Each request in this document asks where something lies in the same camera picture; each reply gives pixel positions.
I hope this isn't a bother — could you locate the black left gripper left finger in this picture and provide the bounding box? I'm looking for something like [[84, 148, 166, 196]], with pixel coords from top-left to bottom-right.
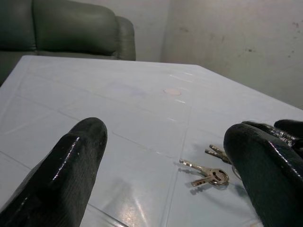
[[0, 117, 108, 227]]

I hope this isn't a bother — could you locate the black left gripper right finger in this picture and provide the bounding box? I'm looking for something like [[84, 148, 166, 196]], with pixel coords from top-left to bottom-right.
[[223, 119, 303, 227]]

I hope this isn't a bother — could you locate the light blue plastic tablecloth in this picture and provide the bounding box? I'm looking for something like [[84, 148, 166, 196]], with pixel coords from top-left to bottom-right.
[[0, 55, 303, 227]]

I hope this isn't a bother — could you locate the green leather sofa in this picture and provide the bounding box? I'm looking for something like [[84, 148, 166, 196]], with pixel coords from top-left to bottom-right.
[[0, 0, 137, 82]]

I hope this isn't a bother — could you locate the silver key bunch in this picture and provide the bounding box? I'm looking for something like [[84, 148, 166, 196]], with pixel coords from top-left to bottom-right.
[[179, 144, 242, 189]]

